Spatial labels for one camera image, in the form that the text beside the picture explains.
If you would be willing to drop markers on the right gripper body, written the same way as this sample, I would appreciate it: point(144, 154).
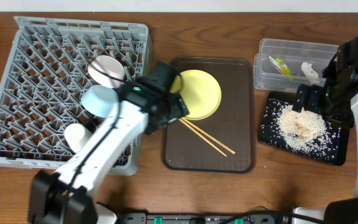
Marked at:
point(322, 102)

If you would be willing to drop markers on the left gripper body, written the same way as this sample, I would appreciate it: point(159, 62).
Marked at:
point(172, 107)

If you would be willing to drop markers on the white tissue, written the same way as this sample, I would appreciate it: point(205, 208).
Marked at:
point(309, 73)

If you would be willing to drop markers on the rice leftovers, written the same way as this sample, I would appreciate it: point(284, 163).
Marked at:
point(302, 133)

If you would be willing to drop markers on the yellow plate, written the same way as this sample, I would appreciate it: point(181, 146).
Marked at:
point(200, 91)

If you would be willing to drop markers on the green snack wrapper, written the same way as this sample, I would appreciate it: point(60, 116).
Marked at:
point(280, 65)

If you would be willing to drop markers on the light blue bowl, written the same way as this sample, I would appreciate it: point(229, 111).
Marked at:
point(101, 101)

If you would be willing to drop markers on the white bowl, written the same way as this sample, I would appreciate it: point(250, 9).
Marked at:
point(106, 71)

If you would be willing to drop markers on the wooden chopstick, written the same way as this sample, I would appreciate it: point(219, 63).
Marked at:
point(202, 137)
point(209, 137)

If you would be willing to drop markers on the white paper cup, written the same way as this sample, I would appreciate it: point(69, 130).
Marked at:
point(76, 136)

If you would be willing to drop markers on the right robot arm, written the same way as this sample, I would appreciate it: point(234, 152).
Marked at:
point(345, 86)

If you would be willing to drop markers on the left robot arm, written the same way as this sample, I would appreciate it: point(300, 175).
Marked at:
point(67, 195)

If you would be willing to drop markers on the grey dishwasher rack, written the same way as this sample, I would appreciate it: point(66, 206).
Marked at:
point(46, 76)

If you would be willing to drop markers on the black tray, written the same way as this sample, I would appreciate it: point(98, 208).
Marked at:
point(338, 157)

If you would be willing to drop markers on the clear plastic bin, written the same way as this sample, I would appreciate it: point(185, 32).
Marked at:
point(293, 53)

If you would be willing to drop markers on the dark brown serving tray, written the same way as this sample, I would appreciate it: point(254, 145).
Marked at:
point(233, 123)

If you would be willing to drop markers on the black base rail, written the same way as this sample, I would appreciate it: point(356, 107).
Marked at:
point(142, 218)

